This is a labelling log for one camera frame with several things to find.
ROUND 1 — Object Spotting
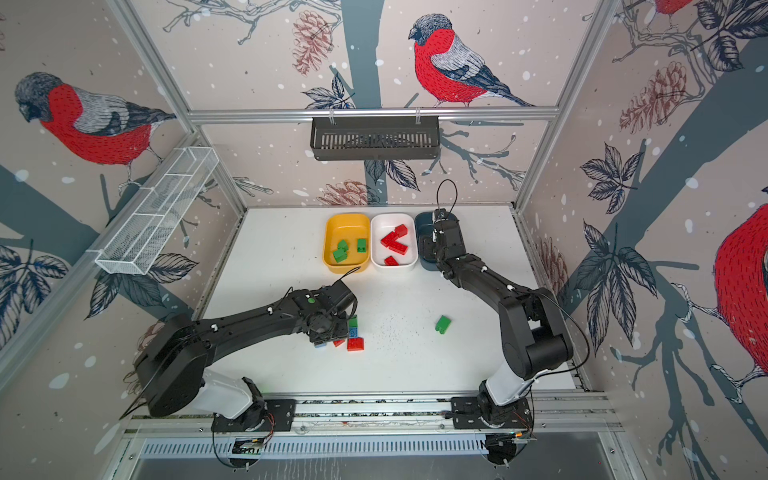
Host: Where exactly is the teal plastic bin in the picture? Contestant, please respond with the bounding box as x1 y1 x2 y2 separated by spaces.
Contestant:
415 212 455 279

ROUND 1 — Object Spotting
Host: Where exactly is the red lego bottom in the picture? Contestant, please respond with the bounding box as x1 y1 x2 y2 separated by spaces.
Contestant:
346 337 365 352

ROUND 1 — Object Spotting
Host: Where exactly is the red long lego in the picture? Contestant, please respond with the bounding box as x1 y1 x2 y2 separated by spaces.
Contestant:
380 231 398 247

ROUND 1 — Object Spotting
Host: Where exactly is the white plastic bin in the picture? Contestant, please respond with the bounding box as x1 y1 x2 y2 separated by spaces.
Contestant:
370 213 418 273

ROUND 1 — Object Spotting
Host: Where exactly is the green rounded lego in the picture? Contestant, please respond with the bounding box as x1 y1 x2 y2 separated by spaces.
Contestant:
332 249 348 264

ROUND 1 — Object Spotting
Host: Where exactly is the yellow plastic bin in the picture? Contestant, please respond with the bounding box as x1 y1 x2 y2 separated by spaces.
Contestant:
323 213 371 275

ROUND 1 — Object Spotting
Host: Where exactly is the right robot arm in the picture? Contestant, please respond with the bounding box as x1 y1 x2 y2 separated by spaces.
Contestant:
416 208 574 429

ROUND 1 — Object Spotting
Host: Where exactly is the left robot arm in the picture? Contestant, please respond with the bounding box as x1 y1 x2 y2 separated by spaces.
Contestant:
134 280 358 432

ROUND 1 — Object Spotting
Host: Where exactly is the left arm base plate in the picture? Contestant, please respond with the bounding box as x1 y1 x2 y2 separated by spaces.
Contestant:
211 399 296 433

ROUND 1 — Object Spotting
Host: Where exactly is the black hanging wire basket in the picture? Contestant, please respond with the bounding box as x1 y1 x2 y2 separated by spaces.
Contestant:
310 116 441 161

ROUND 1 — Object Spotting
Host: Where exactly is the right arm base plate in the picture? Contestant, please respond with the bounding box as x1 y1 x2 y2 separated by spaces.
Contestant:
446 395 533 430

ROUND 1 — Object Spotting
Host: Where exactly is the white wire mesh basket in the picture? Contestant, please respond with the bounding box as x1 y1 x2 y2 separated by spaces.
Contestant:
95 146 219 275

